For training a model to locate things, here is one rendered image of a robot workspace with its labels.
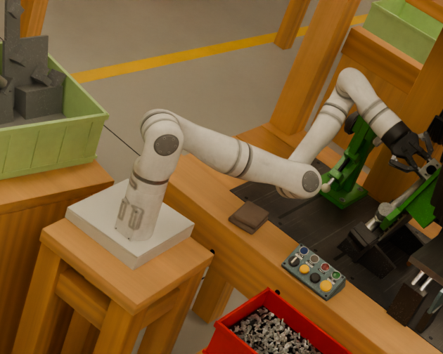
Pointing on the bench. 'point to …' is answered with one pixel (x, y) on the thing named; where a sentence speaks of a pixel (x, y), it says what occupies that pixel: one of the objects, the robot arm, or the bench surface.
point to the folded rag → (249, 217)
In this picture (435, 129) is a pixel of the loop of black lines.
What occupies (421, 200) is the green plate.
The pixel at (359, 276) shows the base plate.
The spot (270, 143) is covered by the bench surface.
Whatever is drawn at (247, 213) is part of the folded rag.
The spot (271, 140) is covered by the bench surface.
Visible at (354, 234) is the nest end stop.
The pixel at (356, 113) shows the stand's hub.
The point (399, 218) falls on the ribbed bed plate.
